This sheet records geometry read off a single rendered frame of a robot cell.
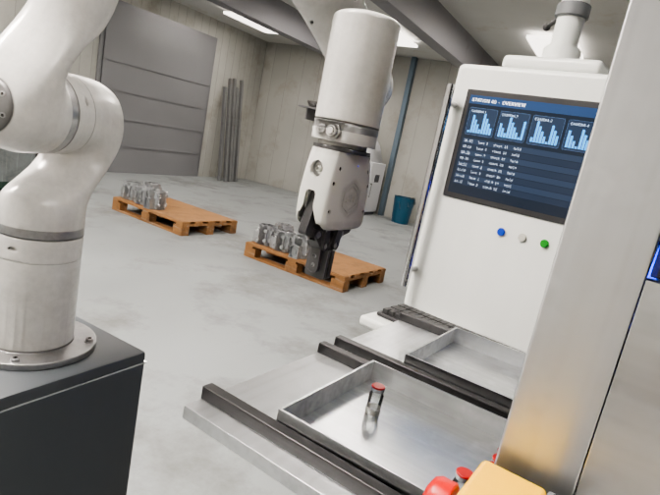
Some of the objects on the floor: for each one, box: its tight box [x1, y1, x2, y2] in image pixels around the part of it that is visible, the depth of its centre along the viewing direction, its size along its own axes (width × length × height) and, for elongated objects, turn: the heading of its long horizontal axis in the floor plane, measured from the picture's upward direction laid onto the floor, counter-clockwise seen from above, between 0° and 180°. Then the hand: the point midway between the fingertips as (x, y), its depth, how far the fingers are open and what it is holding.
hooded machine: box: [364, 141, 386, 215], centre depth 1006 cm, size 74×62×145 cm
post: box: [494, 0, 660, 495], centre depth 46 cm, size 6×6×210 cm
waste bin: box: [391, 194, 416, 225], centre depth 980 cm, size 46×42×53 cm
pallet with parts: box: [244, 222, 386, 293], centre depth 512 cm, size 121×84×34 cm
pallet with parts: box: [112, 181, 238, 236], centre depth 600 cm, size 125×87×35 cm
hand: (319, 261), depth 70 cm, fingers closed
